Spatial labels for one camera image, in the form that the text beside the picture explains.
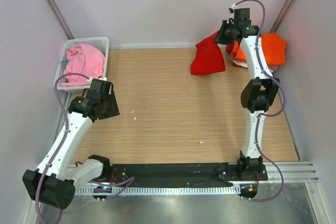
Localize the left corner aluminium post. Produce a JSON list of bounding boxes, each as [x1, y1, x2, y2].
[[45, 0, 74, 39]]

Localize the corner aluminium post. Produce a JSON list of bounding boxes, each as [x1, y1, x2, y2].
[[268, 0, 312, 34], [45, 0, 74, 39]]

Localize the white folded t shirt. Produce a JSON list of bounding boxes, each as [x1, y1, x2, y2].
[[232, 60, 248, 68]]

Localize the white plastic basket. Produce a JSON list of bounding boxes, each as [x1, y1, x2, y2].
[[55, 37, 109, 79]]

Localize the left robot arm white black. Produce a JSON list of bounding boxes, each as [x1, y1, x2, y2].
[[23, 79, 120, 210]]

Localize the orange folded t shirt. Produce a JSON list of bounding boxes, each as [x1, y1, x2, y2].
[[230, 33, 287, 66]]

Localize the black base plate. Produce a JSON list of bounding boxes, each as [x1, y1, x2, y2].
[[111, 163, 268, 188]]

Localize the white slotted cable duct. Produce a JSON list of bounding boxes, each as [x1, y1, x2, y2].
[[75, 184, 240, 196]]

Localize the right corner aluminium post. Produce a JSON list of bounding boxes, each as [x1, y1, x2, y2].
[[268, 0, 312, 34]]

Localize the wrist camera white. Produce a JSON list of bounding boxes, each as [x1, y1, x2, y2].
[[229, 4, 237, 13], [88, 77, 107, 83]]

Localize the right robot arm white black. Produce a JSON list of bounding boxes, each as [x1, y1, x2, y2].
[[213, 6, 279, 182]]

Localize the aluminium rail frame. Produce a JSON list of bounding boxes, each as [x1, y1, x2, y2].
[[30, 161, 320, 186]]

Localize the pink folded t shirt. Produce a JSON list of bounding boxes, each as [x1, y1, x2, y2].
[[269, 66, 279, 72]]

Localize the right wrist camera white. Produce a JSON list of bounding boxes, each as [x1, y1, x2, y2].
[[229, 4, 237, 13]]

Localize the red folded t shirt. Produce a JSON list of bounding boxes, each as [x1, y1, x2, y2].
[[226, 44, 234, 54]]

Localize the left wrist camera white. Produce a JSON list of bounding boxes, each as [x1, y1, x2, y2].
[[88, 77, 107, 83]]

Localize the red t shirt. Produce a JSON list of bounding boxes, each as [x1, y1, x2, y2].
[[226, 44, 234, 54], [190, 31, 226, 76]]

